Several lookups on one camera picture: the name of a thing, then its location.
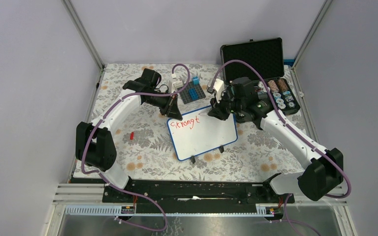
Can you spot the black poker chip case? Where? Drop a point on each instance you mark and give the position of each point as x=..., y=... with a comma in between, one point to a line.
x=267, y=58

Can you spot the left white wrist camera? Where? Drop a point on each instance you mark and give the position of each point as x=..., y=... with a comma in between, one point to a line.
x=175, y=83

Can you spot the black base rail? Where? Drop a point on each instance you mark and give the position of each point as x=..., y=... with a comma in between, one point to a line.
x=195, y=196

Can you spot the blue framed whiteboard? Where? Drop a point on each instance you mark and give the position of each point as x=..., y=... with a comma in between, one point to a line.
x=196, y=135

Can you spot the floral table mat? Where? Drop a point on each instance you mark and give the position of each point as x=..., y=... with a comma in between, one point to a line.
x=152, y=146

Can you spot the blue corner bracket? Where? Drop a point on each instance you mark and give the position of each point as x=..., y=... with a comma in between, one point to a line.
x=289, y=62

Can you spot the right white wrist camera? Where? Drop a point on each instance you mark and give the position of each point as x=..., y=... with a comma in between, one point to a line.
x=216, y=87

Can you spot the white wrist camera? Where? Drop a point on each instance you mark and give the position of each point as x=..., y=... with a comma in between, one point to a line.
x=175, y=83
x=216, y=87

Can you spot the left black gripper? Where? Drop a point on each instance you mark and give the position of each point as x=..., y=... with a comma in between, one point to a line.
x=171, y=109

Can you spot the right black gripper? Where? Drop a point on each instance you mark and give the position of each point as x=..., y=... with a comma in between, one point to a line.
x=218, y=113

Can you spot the grey lego baseplate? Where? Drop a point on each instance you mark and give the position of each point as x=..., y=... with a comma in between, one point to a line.
x=192, y=93

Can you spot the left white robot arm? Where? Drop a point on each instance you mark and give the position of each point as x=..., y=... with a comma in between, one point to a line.
x=95, y=146

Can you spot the blue lego brick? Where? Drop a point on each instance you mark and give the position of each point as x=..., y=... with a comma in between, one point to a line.
x=195, y=80

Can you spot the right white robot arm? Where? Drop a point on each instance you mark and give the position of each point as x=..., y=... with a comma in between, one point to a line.
x=322, y=167

